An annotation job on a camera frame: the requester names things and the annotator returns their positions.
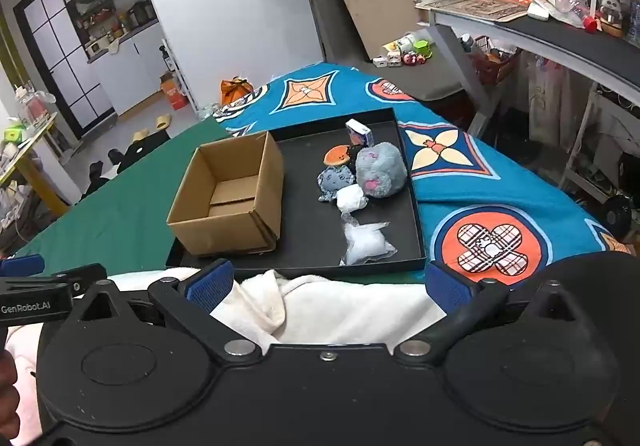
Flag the white-framed black-top desk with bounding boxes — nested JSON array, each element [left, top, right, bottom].
[[429, 0, 640, 199]]

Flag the burger plush toy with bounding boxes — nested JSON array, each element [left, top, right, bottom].
[[323, 145, 352, 167]]

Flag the white fleece blanket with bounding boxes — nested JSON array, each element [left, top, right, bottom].
[[2, 267, 447, 446]]

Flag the panda figure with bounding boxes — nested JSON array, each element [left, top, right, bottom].
[[599, 0, 627, 37]]

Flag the brown cardboard box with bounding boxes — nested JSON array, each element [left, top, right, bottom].
[[166, 131, 285, 257]]

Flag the yellow side table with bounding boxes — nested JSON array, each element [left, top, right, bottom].
[[0, 115, 72, 217]]

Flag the grey fluffy plush ball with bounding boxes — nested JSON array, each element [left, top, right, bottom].
[[355, 142, 403, 199]]

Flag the red brown basket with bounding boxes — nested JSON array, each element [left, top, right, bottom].
[[471, 36, 519, 87]]

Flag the white packet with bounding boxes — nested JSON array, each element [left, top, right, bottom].
[[526, 0, 552, 22]]

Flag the white soft ball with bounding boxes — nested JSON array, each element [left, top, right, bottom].
[[336, 184, 370, 214]]

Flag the black grid sliding door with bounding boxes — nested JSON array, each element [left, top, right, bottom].
[[12, 0, 117, 137]]

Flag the small white purple carton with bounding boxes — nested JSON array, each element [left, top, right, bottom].
[[345, 119, 373, 147]]

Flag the blue denim heart plush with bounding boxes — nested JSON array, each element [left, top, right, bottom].
[[317, 165, 357, 201]]

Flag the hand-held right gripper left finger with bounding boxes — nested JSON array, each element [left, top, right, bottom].
[[70, 260, 263, 362]]

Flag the black shallow tray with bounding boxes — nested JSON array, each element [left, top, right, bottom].
[[165, 106, 427, 283]]

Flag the orange bag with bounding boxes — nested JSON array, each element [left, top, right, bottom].
[[220, 77, 257, 107]]

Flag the flat black-edged cardboard lid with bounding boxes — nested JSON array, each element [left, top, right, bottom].
[[320, 0, 436, 62]]

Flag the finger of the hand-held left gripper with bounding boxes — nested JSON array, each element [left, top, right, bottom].
[[0, 255, 46, 277]]

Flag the brown patterned board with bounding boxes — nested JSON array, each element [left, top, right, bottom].
[[415, 0, 531, 22]]

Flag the green cloth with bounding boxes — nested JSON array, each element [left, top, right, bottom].
[[15, 118, 228, 277]]

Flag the black patched heart plush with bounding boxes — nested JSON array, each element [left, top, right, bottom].
[[345, 143, 366, 174]]

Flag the orange cardboard carton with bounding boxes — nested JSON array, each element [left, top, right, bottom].
[[160, 70, 189, 111]]

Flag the black floor fan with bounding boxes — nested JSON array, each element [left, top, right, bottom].
[[599, 195, 637, 239]]

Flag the clear bag of white stuffing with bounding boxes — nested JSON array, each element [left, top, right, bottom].
[[340, 221, 398, 267]]

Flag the person's left hand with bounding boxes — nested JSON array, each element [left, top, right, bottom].
[[0, 351, 21, 438]]

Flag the black shoes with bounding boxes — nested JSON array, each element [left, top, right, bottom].
[[89, 148, 127, 183]]

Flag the blue patterned blanket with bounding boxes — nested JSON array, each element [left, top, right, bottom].
[[212, 63, 633, 287]]

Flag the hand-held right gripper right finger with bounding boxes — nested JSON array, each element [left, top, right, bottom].
[[395, 260, 586, 363]]

